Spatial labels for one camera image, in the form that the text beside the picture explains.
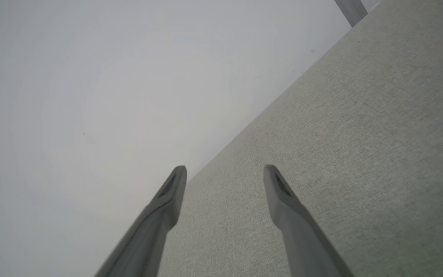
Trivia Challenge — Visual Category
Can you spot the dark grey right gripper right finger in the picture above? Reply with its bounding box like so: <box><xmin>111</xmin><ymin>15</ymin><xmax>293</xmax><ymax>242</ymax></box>
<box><xmin>263</xmin><ymin>165</ymin><xmax>355</xmax><ymax>277</ymax></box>

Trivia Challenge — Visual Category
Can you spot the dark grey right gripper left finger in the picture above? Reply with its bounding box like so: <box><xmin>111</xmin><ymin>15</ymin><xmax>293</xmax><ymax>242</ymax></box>
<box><xmin>95</xmin><ymin>165</ymin><xmax>188</xmax><ymax>277</ymax></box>

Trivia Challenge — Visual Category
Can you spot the grey metal post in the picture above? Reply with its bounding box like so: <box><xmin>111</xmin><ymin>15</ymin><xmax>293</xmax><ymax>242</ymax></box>
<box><xmin>334</xmin><ymin>0</ymin><xmax>368</xmax><ymax>28</ymax></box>

